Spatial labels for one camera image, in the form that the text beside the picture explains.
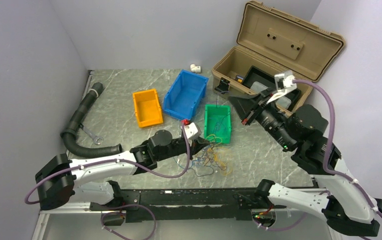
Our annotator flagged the silver wrench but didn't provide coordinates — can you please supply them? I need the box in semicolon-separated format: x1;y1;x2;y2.
79;123;104;146

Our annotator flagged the grey plastic case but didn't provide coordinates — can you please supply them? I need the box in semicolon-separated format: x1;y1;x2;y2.
250;82;291;109

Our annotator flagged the blue plastic bin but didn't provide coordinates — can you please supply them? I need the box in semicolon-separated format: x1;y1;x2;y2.
162;69;209;120

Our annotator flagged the orange plastic bin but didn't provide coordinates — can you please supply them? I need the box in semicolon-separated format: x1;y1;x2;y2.
132;89;164;128

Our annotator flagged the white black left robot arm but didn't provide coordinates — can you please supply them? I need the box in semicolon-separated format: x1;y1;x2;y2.
35;130;209;211

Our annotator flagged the tan tool box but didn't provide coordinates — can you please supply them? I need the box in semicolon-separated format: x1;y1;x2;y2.
212;0;345;98

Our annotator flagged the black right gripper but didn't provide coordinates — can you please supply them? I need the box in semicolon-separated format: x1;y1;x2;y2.
228;86;297;151

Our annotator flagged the black corrugated hose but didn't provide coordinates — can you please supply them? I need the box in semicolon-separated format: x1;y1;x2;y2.
60;82;124;159

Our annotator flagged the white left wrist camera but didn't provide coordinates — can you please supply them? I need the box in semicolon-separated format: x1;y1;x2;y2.
181;119;201;141

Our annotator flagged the black tool box tray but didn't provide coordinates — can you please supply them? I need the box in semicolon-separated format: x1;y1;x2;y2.
242;66;301;111

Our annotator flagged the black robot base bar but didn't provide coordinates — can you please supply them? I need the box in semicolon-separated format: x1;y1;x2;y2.
89;187;285;223

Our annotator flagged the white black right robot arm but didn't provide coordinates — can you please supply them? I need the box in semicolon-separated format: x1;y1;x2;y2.
228;90;382;237

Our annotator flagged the green plastic bin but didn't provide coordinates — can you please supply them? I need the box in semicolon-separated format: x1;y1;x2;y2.
204;104;232;145

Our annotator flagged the white pipe elbow fitting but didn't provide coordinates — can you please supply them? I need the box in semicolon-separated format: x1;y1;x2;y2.
190;64;202;74

